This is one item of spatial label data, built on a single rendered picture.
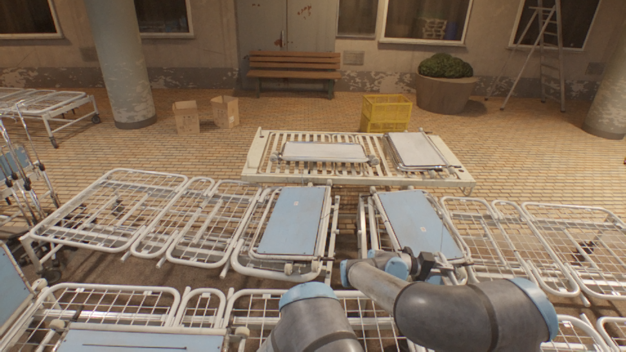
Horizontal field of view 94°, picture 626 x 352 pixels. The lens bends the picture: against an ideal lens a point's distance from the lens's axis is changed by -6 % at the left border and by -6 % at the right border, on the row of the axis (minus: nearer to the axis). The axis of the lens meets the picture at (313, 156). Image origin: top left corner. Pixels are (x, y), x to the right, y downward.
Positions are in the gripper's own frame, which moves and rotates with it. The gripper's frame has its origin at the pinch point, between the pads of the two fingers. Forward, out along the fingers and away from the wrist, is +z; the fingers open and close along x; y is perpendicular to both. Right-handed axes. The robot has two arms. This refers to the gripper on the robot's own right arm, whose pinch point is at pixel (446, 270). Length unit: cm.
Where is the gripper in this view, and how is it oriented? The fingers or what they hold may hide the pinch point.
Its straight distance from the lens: 145.3
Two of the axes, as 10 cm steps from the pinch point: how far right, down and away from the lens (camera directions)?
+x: 2.0, -8.7, -4.6
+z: 9.8, 1.7, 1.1
